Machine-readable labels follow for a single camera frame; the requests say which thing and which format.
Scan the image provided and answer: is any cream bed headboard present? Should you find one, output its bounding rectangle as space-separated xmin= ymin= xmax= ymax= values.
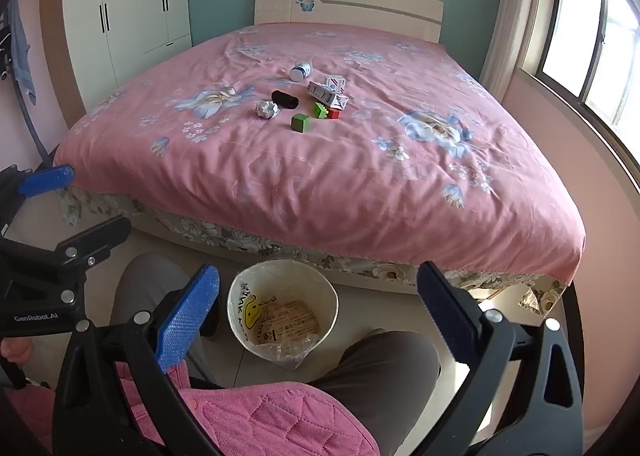
xmin=254 ymin=0 xmax=445 ymax=44

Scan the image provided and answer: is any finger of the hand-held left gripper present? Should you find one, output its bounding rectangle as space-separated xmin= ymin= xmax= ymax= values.
xmin=0 ymin=163 xmax=76 ymax=237
xmin=0 ymin=215 xmax=132 ymax=308

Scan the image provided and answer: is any blue hanging cloth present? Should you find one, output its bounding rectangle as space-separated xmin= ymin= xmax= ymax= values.
xmin=7 ymin=0 xmax=37 ymax=107

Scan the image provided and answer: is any long white box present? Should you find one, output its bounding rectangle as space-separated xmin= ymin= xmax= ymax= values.
xmin=307 ymin=81 xmax=349 ymax=111

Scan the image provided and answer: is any grey clothes stand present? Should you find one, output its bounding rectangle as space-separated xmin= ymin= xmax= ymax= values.
xmin=0 ymin=11 xmax=56 ymax=172

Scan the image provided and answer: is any person's left hand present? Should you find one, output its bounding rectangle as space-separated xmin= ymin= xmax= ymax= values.
xmin=0 ymin=336 xmax=37 ymax=367

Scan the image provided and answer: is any floral bed skirt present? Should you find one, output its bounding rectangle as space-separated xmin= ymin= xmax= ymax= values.
xmin=55 ymin=185 xmax=567 ymax=317

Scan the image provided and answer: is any person's right leg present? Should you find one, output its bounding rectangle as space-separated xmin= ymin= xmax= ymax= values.
xmin=300 ymin=328 xmax=442 ymax=456

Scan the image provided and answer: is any cream curtain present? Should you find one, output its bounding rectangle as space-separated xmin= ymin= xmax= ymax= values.
xmin=479 ymin=0 xmax=566 ymax=104

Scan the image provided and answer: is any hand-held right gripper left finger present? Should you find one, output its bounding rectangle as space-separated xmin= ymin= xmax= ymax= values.
xmin=52 ymin=263 xmax=223 ymax=456

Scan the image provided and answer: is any white trash bin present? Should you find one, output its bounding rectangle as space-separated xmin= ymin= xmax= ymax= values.
xmin=227 ymin=259 xmax=340 ymax=371

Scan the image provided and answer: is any window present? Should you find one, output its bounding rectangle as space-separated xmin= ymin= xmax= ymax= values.
xmin=520 ymin=0 xmax=640 ymax=177

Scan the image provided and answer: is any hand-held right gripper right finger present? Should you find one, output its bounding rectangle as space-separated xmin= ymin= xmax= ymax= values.
xmin=416 ymin=261 xmax=586 ymax=456

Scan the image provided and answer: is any person's left leg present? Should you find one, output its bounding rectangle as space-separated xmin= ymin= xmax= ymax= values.
xmin=109 ymin=253 xmax=221 ymax=387

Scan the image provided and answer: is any person's leg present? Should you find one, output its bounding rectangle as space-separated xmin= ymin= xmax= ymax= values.
xmin=300 ymin=328 xmax=442 ymax=456
xmin=109 ymin=253 xmax=221 ymax=387

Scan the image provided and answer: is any pink floral bedspread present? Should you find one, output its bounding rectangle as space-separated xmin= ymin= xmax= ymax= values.
xmin=52 ymin=22 xmax=587 ymax=287

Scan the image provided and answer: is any orange printed wrapper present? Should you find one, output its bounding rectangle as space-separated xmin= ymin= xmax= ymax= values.
xmin=257 ymin=298 xmax=321 ymax=344

